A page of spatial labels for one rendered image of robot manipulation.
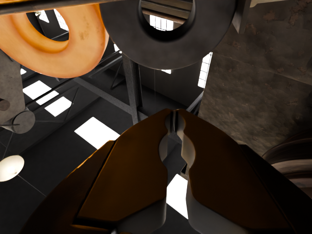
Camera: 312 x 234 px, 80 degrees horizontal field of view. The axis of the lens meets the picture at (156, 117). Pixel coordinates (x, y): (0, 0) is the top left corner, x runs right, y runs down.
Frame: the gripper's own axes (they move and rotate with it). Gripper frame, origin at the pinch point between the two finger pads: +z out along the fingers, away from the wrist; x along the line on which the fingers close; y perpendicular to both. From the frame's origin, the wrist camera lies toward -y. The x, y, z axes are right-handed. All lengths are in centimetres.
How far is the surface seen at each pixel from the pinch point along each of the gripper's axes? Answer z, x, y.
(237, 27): 12.5, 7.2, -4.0
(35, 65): 15.5, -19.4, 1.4
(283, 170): 21.7, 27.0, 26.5
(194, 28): 14.1, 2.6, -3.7
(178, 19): 701, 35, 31
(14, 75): 194, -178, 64
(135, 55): 15.1, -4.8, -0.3
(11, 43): 14.4, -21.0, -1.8
